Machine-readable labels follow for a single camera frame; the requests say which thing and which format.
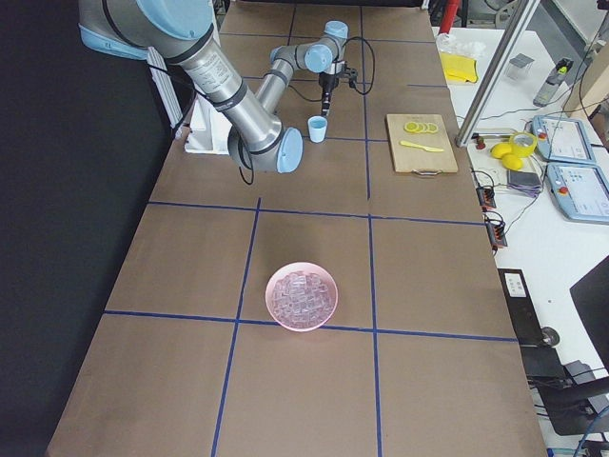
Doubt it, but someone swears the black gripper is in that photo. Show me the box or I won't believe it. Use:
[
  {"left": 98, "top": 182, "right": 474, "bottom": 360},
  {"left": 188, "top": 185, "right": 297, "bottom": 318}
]
[{"left": 318, "top": 72, "right": 340, "bottom": 116}]

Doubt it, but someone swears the yellow plastic knife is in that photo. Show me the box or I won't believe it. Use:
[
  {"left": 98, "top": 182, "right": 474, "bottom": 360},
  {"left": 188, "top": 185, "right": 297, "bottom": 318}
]
[{"left": 400, "top": 140, "right": 444, "bottom": 153}]

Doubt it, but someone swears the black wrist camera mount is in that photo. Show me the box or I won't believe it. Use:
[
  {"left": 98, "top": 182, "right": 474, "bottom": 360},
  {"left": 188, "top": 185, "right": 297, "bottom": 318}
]
[{"left": 338, "top": 67, "right": 358, "bottom": 89}]

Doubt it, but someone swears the light blue cup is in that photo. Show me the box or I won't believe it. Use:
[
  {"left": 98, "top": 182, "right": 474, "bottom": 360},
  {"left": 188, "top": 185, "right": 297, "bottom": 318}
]
[{"left": 307, "top": 115, "right": 328, "bottom": 144}]

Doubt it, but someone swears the aluminium frame post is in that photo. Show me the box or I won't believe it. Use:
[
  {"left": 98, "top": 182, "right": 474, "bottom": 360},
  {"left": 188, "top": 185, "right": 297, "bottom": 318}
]
[{"left": 455, "top": 0, "right": 540, "bottom": 148}]

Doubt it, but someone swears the pink bowl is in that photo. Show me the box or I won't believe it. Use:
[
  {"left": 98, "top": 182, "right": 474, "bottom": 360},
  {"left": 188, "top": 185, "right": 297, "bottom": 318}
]
[{"left": 265, "top": 262, "right": 339, "bottom": 332}]

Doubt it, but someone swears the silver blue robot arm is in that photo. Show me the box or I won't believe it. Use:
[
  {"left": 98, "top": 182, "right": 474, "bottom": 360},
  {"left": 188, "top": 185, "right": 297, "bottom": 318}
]
[{"left": 78, "top": 0, "right": 348, "bottom": 173}]

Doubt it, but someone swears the wooden cutting board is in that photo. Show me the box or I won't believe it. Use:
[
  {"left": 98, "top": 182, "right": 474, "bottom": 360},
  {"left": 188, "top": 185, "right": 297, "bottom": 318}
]
[{"left": 385, "top": 113, "right": 459, "bottom": 175}]

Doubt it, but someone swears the yellow cloth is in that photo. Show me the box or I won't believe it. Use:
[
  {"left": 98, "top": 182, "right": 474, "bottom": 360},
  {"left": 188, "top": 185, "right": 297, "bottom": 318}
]
[{"left": 440, "top": 52, "right": 479, "bottom": 84}]

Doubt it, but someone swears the yellow lemon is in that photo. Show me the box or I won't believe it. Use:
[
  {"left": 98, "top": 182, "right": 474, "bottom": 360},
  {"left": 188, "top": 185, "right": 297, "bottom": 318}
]
[
  {"left": 501, "top": 153, "right": 523, "bottom": 171},
  {"left": 491, "top": 143, "right": 514, "bottom": 160}
]

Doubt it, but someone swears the white pedestal column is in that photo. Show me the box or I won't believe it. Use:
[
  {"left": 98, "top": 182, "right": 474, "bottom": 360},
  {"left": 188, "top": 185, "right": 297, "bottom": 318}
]
[{"left": 185, "top": 95, "right": 231, "bottom": 155}]

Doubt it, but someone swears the purple notebook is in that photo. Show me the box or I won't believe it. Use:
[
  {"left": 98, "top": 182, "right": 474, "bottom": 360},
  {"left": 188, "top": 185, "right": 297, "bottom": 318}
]
[{"left": 507, "top": 169, "right": 542, "bottom": 197}]

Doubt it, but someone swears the yellow tape roll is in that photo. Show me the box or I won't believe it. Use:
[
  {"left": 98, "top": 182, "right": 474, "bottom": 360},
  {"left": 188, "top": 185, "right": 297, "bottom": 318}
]
[{"left": 509, "top": 132, "right": 538, "bottom": 158}]

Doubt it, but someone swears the clear ice cubes pile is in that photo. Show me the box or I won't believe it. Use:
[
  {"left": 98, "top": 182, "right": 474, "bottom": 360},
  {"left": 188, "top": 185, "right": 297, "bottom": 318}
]
[{"left": 267, "top": 270, "right": 336, "bottom": 331}]

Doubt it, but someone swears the teach pendant tablet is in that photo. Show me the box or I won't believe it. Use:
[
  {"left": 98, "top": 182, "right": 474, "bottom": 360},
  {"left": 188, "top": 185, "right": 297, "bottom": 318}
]
[
  {"left": 546, "top": 162, "right": 608, "bottom": 225},
  {"left": 531, "top": 115, "right": 596, "bottom": 165}
]

